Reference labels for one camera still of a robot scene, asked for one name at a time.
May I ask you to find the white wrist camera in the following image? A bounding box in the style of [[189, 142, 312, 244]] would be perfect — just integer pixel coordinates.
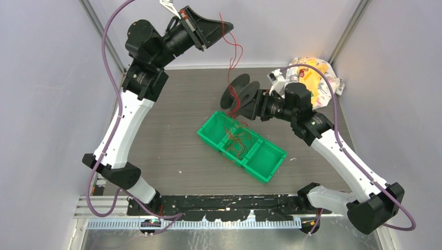
[[159, 0, 181, 19], [268, 69, 286, 95]]

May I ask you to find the black cable spool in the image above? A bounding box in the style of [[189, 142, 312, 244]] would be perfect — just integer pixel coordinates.
[[220, 73, 260, 115]]

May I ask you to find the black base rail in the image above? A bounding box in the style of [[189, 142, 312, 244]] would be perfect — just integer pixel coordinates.
[[148, 194, 319, 222]]

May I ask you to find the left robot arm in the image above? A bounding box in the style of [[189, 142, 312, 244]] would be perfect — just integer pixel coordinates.
[[82, 6, 234, 216]]

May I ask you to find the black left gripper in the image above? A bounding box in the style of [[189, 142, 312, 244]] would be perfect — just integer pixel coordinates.
[[152, 5, 234, 69]]

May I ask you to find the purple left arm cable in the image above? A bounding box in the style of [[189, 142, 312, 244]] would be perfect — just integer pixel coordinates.
[[84, 0, 183, 236]]

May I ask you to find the green plastic bin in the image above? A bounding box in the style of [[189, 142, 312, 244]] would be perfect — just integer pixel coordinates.
[[197, 111, 239, 152], [220, 126, 264, 167], [242, 139, 287, 183]]

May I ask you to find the green plastic bin left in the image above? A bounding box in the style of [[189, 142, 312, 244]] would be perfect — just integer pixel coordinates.
[[197, 111, 239, 152]]

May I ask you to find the red thin cable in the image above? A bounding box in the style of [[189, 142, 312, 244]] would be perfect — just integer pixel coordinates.
[[218, 12, 260, 162]]

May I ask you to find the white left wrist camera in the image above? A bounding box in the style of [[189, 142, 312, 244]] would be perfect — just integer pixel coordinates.
[[159, 0, 181, 19]]

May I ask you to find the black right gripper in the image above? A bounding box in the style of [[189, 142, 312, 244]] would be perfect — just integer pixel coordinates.
[[237, 89, 296, 122]]

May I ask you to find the green plastic bin middle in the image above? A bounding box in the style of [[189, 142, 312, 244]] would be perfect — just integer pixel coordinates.
[[220, 126, 264, 167]]

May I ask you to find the crumpled yellow patterned cloth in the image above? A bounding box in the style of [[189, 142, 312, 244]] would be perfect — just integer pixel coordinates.
[[286, 57, 345, 109]]

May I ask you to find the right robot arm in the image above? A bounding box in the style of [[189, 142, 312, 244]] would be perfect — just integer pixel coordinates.
[[239, 81, 404, 234]]

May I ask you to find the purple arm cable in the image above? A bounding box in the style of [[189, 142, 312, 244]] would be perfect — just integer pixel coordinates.
[[84, 0, 183, 236], [279, 63, 416, 236]]

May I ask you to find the slotted aluminium cable duct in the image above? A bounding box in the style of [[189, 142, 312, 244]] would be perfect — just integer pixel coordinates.
[[86, 217, 302, 230]]

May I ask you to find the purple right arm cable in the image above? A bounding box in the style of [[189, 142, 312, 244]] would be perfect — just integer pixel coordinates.
[[279, 63, 416, 236]]

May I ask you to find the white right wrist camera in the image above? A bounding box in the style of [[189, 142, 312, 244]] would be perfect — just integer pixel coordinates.
[[268, 69, 286, 95]]

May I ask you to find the green plastic bin right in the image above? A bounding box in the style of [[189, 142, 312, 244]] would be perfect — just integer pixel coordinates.
[[242, 139, 287, 183]]

